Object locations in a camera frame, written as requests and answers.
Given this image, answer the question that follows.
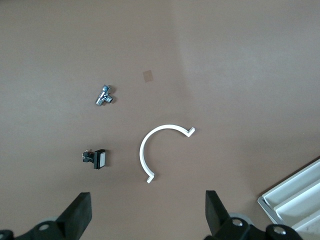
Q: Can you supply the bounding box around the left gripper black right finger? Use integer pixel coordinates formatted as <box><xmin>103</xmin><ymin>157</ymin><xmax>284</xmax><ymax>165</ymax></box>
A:
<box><xmin>204</xmin><ymin>190</ymin><xmax>304</xmax><ymax>240</ymax></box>

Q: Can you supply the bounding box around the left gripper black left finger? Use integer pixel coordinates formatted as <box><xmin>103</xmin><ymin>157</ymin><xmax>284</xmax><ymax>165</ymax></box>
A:
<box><xmin>0</xmin><ymin>191</ymin><xmax>93</xmax><ymax>240</ymax></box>

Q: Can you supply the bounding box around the white plastic drawer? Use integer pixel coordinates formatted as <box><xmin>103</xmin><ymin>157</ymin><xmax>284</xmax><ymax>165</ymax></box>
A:
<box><xmin>291</xmin><ymin>209</ymin><xmax>320</xmax><ymax>232</ymax></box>
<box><xmin>262</xmin><ymin>161</ymin><xmax>320</xmax><ymax>210</ymax></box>
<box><xmin>297</xmin><ymin>221</ymin><xmax>320</xmax><ymax>240</ymax></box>
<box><xmin>274</xmin><ymin>184</ymin><xmax>320</xmax><ymax>225</ymax></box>

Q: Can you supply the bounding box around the white drawer cabinet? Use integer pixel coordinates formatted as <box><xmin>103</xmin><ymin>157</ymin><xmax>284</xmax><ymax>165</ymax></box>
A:
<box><xmin>257</xmin><ymin>156</ymin><xmax>320</xmax><ymax>240</ymax></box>

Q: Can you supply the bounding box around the black rectangular push button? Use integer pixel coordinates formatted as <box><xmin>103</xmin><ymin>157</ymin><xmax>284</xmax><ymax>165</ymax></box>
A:
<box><xmin>81</xmin><ymin>149</ymin><xmax>110</xmax><ymax>170</ymax></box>

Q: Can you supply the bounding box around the white curved plastic clip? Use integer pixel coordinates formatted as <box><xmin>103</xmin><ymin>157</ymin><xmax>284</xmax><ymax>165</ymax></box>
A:
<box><xmin>138</xmin><ymin>124</ymin><xmax>196</xmax><ymax>185</ymax></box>

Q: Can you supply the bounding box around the small blue metal component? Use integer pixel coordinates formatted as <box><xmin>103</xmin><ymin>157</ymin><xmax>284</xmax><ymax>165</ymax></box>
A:
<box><xmin>94</xmin><ymin>84</ymin><xmax>113</xmax><ymax>107</ymax></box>

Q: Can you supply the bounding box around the brown tape patch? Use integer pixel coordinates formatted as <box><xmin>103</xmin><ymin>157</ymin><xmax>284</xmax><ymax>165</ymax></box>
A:
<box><xmin>142</xmin><ymin>70</ymin><xmax>154</xmax><ymax>83</ymax></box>

